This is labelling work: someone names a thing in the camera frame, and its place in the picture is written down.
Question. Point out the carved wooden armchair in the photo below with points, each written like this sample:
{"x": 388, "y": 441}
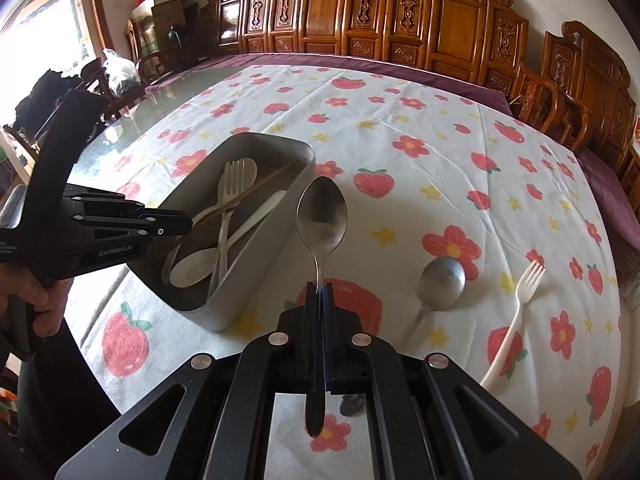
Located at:
{"x": 545, "y": 105}

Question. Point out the large brown cardboard box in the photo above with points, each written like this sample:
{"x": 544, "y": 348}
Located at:
{"x": 170, "y": 17}

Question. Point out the long carved wooden bench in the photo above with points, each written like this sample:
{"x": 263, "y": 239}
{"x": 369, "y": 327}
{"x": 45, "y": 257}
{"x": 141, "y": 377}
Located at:
{"x": 375, "y": 10}

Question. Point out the dark wooden chair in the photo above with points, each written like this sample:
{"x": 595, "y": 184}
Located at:
{"x": 97, "y": 77}

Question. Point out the small white plastic spoon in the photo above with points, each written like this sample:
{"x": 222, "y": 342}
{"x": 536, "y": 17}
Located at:
{"x": 247, "y": 170}

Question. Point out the light wooden chopstick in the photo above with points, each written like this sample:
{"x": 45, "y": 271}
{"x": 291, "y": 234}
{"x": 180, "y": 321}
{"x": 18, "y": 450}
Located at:
{"x": 262, "y": 187}

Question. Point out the stainless steel utensil container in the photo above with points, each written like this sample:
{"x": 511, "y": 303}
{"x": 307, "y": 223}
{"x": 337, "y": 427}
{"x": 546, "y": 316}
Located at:
{"x": 260, "y": 280}

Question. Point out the dark brown chopstick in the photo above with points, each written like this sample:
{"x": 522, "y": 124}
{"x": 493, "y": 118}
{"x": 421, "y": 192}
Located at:
{"x": 272, "y": 175}

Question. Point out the black bag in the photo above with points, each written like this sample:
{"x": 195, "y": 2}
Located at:
{"x": 40, "y": 97}

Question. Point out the long white plastic spoon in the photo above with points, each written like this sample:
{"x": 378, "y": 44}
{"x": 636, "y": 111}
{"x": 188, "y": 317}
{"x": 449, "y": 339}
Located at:
{"x": 192, "y": 267}

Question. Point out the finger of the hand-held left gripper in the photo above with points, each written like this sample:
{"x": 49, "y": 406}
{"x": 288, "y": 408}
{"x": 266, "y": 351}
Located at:
{"x": 150, "y": 234}
{"x": 125, "y": 212}

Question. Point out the oval metal spoon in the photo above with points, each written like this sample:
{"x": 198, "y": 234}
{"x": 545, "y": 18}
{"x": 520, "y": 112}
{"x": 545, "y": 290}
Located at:
{"x": 322, "y": 215}

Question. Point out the strawberry flower print tablecloth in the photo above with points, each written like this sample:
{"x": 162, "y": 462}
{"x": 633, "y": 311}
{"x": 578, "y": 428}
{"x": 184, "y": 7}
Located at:
{"x": 425, "y": 160}

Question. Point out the long purple seat cushion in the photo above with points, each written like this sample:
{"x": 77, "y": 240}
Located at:
{"x": 400, "y": 72}

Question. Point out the person's left hand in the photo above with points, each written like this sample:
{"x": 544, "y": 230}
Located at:
{"x": 47, "y": 307}

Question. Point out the clear plastic bag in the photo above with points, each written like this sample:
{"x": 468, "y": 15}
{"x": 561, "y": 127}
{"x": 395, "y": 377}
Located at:
{"x": 120, "y": 72}

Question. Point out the white plastic fork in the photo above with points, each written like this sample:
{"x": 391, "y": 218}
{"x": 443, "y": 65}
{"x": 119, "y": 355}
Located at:
{"x": 515, "y": 320}

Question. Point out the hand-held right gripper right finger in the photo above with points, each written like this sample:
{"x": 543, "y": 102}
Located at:
{"x": 328, "y": 330}

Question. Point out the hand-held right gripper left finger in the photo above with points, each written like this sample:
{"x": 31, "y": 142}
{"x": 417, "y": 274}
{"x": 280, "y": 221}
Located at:
{"x": 311, "y": 312}

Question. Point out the round metal soup spoon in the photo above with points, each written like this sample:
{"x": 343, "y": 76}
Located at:
{"x": 442, "y": 282}

